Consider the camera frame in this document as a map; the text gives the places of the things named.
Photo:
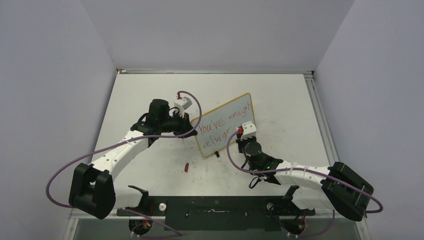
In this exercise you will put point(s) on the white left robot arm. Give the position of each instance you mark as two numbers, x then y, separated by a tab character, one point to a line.
92	188

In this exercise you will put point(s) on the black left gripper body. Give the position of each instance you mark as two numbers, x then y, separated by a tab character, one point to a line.
171	124

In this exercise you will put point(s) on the red marker cap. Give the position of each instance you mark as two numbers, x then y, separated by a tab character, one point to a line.
186	168

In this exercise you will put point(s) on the aluminium rail back edge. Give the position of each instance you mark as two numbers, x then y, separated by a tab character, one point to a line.
153	71

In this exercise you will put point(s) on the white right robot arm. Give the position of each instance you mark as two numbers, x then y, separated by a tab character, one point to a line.
336	187

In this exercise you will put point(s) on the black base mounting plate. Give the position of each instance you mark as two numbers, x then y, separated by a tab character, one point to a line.
220	213

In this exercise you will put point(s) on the aluminium rail right side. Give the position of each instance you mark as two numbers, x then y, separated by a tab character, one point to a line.
324	128

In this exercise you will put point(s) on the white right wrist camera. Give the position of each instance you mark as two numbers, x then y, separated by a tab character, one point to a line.
246	131

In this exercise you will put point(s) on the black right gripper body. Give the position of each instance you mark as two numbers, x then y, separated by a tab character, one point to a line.
241	144

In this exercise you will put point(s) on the yellow framed whiteboard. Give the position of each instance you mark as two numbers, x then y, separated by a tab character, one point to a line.
215	126

